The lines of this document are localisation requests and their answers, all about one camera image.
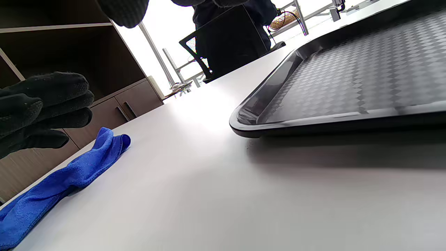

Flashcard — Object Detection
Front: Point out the brown wooden cabinet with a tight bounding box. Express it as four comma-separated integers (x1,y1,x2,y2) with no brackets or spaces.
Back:
0,0,164,203

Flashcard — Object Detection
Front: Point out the person's right hand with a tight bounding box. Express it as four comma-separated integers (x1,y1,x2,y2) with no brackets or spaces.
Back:
0,0,149,159

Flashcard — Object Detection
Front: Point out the black plastic tray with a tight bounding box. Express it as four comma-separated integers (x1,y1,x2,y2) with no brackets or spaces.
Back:
229,0,446,138

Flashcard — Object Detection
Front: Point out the black office chair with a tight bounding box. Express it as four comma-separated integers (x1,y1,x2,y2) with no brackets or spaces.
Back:
179,3,286,84

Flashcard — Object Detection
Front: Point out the blue rectangular towel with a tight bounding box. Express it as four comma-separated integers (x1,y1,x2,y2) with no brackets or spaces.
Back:
0,127,131,251

